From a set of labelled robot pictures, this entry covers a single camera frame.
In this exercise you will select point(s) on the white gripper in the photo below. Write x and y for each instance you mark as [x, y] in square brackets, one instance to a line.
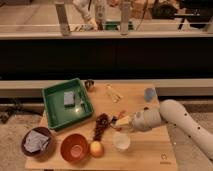
[144, 120]

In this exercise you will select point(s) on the small red pepper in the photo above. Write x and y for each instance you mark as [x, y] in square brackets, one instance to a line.
[121, 114]

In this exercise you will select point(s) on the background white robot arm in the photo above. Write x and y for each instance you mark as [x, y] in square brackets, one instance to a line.
[82, 7]

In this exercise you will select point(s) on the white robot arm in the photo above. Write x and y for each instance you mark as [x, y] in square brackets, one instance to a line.
[173, 112]

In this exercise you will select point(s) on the white paper cup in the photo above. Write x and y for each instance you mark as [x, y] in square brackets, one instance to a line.
[121, 141]

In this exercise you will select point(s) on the blue cup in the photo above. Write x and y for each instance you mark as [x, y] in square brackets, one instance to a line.
[149, 94]

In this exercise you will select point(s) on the dark red grape bunch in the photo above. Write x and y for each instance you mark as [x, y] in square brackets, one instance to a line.
[102, 123]

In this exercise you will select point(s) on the wooden board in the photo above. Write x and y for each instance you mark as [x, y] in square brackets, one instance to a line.
[150, 151]

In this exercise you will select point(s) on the yellow orange fruit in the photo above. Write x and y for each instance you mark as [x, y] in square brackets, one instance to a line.
[96, 149]

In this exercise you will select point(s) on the small dark round object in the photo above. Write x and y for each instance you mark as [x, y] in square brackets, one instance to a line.
[89, 84]

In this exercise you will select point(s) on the orange bowl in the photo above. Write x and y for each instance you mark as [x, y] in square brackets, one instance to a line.
[74, 148]

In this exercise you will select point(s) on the grey sponge block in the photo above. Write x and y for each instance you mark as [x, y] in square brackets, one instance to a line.
[69, 98]

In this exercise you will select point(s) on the green plastic tray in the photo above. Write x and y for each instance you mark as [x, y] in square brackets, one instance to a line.
[60, 116]

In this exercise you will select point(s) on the dark purple bowl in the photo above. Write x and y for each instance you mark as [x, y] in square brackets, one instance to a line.
[49, 149]

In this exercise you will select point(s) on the crumpled grey cloth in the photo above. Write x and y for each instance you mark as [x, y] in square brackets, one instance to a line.
[36, 141]

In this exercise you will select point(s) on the black handled peeler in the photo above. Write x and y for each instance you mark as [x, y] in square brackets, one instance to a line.
[112, 122]

